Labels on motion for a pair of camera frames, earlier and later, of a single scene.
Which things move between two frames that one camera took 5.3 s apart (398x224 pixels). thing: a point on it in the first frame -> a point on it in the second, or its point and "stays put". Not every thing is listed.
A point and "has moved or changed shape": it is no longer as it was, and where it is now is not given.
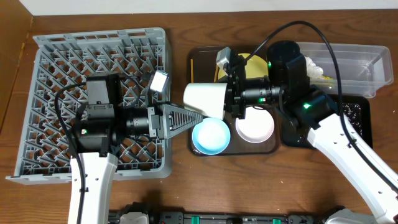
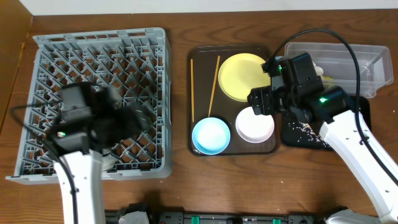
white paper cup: x=207 y=97 has moved or changed shape
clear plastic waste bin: x=362 y=68 stays put
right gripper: x=236 y=92 -> x=259 y=101
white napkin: x=313 y=71 stays put
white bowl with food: x=258 y=126 stays put
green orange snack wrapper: x=326 y=77 stays put
